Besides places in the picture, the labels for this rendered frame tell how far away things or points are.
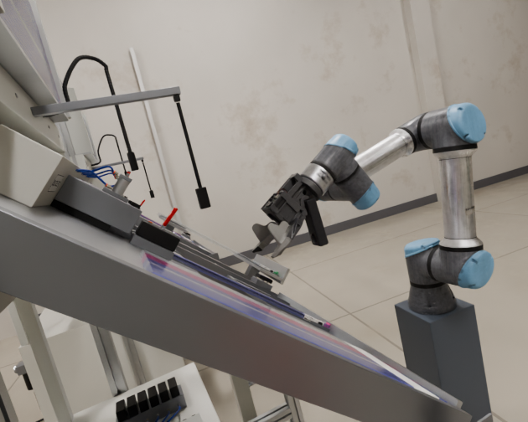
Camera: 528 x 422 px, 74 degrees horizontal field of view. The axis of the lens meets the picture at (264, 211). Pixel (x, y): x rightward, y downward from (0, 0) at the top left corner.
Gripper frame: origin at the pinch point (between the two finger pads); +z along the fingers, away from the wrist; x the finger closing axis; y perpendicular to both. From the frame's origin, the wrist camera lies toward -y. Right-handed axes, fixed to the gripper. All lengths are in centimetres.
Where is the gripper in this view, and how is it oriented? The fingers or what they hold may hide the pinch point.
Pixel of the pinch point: (263, 257)
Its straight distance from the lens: 80.3
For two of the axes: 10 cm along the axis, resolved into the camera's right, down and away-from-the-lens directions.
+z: -6.3, 7.4, -2.3
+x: 3.0, -0.3, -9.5
